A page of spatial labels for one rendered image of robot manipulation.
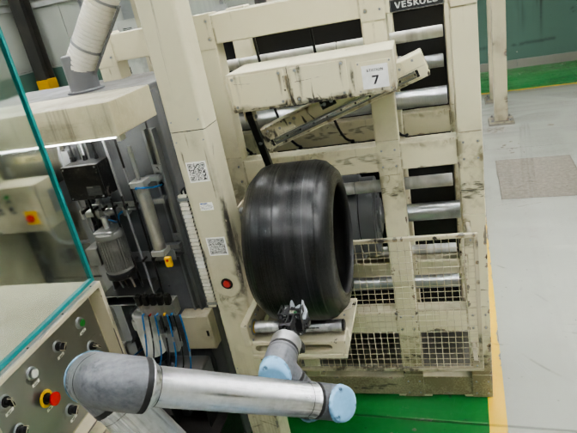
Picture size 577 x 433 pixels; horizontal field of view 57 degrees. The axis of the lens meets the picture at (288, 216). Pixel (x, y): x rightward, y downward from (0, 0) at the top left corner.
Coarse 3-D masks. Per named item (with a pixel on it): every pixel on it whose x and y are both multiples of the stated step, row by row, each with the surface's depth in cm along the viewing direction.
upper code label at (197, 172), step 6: (186, 162) 182; (192, 162) 182; (198, 162) 181; (204, 162) 181; (186, 168) 183; (192, 168) 183; (198, 168) 182; (204, 168) 182; (192, 174) 184; (198, 174) 183; (204, 174) 183; (192, 180) 185; (198, 180) 184; (204, 180) 184
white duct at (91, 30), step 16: (96, 0) 193; (112, 0) 195; (80, 16) 199; (96, 16) 197; (112, 16) 201; (80, 32) 200; (96, 32) 200; (80, 48) 203; (96, 48) 205; (80, 64) 206; (96, 64) 211
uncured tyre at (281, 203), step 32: (320, 160) 188; (256, 192) 176; (288, 192) 172; (320, 192) 171; (256, 224) 170; (288, 224) 167; (320, 224) 167; (256, 256) 170; (288, 256) 167; (320, 256) 166; (352, 256) 209; (256, 288) 174; (288, 288) 170; (320, 288) 169
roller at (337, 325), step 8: (264, 320) 198; (272, 320) 197; (312, 320) 192; (320, 320) 191; (328, 320) 190; (336, 320) 189; (344, 320) 190; (256, 328) 196; (264, 328) 196; (272, 328) 195; (312, 328) 191; (320, 328) 190; (328, 328) 189; (336, 328) 189; (344, 328) 189
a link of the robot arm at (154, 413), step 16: (96, 352) 116; (64, 384) 118; (96, 416) 117; (112, 416) 116; (128, 416) 117; (144, 416) 119; (160, 416) 122; (112, 432) 119; (128, 432) 118; (144, 432) 118; (160, 432) 120; (176, 432) 123
